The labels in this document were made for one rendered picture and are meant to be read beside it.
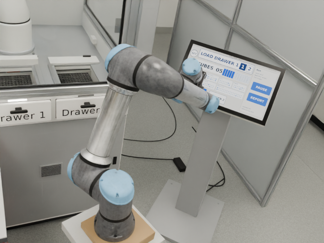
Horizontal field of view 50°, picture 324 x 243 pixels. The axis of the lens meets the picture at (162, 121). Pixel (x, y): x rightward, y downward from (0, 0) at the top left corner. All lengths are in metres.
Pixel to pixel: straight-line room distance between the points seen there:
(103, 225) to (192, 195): 1.15
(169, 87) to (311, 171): 2.44
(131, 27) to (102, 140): 0.65
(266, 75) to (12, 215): 1.60
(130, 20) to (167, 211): 1.35
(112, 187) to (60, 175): 0.92
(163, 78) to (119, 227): 0.54
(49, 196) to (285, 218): 1.68
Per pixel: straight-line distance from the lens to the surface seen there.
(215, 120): 1.97
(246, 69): 1.86
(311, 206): 3.03
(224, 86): 1.83
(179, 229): 2.38
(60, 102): 1.73
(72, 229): 1.38
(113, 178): 1.19
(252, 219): 2.68
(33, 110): 1.73
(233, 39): 2.94
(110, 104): 1.16
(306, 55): 2.34
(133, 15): 1.65
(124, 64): 1.12
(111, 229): 1.27
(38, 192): 2.12
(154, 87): 1.08
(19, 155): 1.91
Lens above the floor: 1.86
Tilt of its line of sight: 34 degrees down
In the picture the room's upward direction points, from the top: 12 degrees clockwise
